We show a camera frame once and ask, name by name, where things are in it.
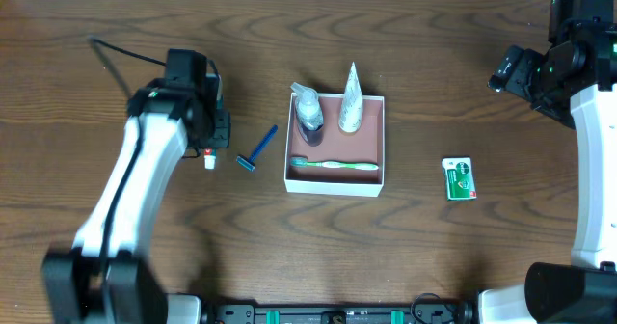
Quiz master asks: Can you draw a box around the clear soap pump bottle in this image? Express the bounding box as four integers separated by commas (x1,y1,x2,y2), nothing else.
290,82,324,147

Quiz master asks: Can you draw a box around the green soap box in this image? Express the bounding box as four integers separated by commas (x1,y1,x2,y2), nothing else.
442,157,477,201

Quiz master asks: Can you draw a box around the Colgate toothpaste tube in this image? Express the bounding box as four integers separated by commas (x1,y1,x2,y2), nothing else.
203,148,217,170

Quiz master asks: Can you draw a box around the white cream tube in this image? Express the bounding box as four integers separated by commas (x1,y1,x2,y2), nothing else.
338,63,363,134

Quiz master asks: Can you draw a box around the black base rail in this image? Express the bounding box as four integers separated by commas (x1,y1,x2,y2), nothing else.
166,294,478,324

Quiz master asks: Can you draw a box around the white box pink interior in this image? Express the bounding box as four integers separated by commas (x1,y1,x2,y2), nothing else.
283,94,386,197

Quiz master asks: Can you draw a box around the blue disposable razor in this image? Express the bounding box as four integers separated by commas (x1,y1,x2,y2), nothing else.
236,125,279,172

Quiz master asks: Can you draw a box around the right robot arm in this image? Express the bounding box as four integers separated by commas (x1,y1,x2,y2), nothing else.
458,0,616,324

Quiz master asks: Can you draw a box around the green white toothbrush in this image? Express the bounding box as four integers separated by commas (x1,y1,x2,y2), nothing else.
290,157,379,171

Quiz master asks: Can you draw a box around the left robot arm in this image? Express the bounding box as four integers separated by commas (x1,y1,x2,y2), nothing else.
42,80,229,323

